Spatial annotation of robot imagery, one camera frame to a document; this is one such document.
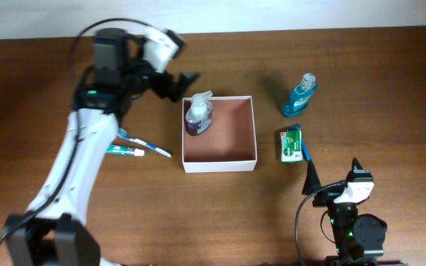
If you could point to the white cardboard box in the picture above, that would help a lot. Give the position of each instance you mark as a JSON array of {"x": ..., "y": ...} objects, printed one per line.
[{"x": 229, "y": 144}]

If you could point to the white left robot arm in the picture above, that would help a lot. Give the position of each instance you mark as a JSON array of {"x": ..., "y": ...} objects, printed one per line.
[{"x": 53, "y": 231}]

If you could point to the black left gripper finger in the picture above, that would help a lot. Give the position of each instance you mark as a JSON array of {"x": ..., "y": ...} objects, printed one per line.
[
  {"x": 186, "y": 79},
  {"x": 165, "y": 86}
]

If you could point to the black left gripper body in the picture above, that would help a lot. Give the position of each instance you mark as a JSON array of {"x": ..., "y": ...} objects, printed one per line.
[{"x": 141, "y": 75}]

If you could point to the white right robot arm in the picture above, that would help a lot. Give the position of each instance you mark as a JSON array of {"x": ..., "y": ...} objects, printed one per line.
[{"x": 358, "y": 238}]

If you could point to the teal mouthwash bottle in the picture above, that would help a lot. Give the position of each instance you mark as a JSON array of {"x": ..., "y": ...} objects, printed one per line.
[{"x": 300, "y": 96}]

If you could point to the purple hand soap pump bottle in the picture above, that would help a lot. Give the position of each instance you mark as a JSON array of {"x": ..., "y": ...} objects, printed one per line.
[{"x": 199, "y": 116}]

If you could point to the green white toothpaste tube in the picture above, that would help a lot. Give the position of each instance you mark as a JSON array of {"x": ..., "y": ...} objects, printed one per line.
[{"x": 125, "y": 151}]

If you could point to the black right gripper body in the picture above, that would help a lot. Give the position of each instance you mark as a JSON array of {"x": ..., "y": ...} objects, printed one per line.
[{"x": 326, "y": 196}]

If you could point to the blue white toothbrush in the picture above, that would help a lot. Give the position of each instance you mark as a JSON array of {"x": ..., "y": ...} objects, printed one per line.
[{"x": 123, "y": 134}]

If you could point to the blue razor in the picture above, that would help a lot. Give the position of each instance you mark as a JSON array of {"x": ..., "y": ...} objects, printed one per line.
[{"x": 305, "y": 153}]

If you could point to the green white soap box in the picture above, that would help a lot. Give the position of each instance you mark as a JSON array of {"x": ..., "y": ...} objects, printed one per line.
[{"x": 291, "y": 146}]

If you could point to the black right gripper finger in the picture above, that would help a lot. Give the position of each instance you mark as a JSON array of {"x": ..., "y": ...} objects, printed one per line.
[
  {"x": 357, "y": 168},
  {"x": 312, "y": 182}
]

